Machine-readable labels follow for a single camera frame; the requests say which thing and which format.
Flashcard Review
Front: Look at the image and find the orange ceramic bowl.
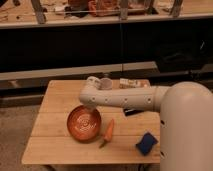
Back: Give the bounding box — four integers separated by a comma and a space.
67, 105, 102, 142

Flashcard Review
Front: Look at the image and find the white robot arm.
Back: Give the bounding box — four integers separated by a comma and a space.
79, 76, 213, 171

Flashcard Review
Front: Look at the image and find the black rectangular device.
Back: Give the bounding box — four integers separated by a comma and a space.
123, 109, 142, 116

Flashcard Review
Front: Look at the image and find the orange carrot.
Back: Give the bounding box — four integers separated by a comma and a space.
100, 120, 114, 148

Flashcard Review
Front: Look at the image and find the wooden table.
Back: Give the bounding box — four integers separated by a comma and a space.
22, 80, 160, 165

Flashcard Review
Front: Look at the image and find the blue sponge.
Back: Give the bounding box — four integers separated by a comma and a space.
136, 132, 158, 156

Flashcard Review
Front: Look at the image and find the long background workbench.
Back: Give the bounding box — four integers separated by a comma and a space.
0, 0, 213, 29

